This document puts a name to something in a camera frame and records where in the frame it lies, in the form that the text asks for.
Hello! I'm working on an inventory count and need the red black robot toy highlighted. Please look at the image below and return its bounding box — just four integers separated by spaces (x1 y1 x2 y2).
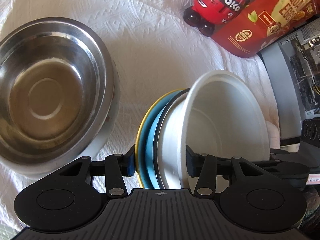
183 0 252 37

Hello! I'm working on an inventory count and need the glass-sided computer case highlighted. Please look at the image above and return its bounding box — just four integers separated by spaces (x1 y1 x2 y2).
258 15 319 146

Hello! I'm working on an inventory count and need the stainless steel bowl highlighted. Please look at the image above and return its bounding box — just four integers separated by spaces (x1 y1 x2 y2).
1 17 120 178

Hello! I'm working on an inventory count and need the white foam bowl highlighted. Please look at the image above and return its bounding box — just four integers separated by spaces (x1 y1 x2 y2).
157 70 270 190

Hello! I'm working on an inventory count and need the red snack bag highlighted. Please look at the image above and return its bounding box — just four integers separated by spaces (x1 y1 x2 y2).
212 0 319 58

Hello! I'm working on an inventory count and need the blue enamel bowl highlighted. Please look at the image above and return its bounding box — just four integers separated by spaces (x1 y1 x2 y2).
145 88 190 189

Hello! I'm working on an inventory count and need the white textured tablecloth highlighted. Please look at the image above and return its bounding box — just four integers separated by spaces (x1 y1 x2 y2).
0 0 282 233

